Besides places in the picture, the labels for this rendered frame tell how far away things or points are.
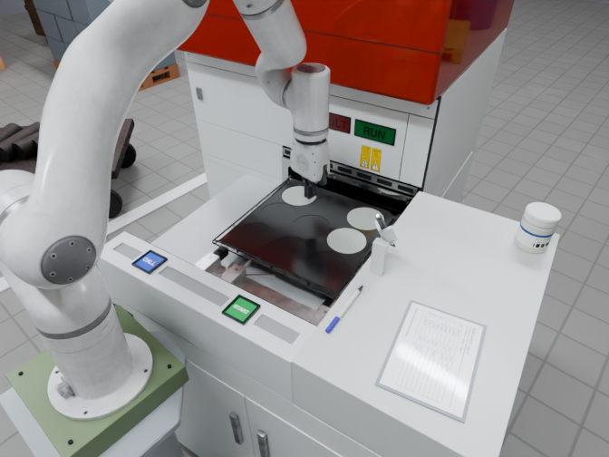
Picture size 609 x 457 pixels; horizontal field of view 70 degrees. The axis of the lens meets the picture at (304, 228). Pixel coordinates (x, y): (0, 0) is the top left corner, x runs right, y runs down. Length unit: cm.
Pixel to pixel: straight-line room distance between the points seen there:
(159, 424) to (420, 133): 87
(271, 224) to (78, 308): 58
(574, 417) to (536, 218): 119
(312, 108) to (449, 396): 62
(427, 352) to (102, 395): 60
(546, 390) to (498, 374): 127
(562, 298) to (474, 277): 154
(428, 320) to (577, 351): 149
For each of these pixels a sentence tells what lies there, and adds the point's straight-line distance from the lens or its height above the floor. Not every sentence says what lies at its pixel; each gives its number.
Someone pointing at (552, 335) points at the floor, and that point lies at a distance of 232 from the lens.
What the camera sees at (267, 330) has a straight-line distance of 86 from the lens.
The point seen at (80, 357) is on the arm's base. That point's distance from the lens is 85.
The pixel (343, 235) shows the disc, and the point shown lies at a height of 90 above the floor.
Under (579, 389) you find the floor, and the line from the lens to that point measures 219.
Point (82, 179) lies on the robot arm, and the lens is 66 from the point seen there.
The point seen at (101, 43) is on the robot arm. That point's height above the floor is 147.
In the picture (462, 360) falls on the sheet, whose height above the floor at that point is 97.
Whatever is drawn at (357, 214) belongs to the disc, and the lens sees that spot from 122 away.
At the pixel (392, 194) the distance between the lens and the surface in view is 125.
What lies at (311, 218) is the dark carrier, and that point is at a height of 90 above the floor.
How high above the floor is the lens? 163
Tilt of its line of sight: 39 degrees down
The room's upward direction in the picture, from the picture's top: 1 degrees counter-clockwise
